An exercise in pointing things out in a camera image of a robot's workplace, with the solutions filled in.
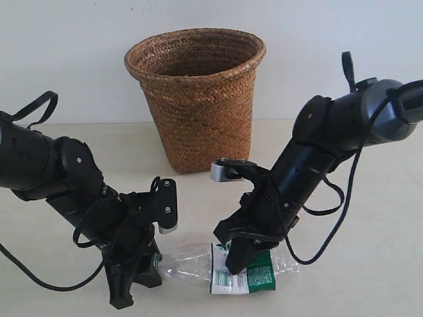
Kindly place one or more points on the clear plastic bottle green label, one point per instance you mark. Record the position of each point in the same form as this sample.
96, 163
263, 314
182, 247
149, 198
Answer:
209, 267

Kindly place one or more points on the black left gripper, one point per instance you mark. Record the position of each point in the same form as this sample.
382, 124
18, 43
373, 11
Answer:
136, 239

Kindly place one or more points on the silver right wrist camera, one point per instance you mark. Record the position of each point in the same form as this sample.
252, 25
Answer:
229, 170

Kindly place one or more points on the brown woven wicker basket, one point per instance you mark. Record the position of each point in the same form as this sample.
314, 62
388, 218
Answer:
199, 86

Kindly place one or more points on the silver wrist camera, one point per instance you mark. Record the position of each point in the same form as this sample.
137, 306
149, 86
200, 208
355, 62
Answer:
165, 230
229, 170

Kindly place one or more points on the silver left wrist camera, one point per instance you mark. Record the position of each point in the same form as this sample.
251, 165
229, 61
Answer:
165, 230

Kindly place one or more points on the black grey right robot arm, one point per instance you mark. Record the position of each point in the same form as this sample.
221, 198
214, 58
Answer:
326, 133

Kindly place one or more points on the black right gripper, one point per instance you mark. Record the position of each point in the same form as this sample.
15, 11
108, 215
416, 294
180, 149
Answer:
255, 226

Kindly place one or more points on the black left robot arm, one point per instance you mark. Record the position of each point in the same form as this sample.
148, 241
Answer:
63, 173

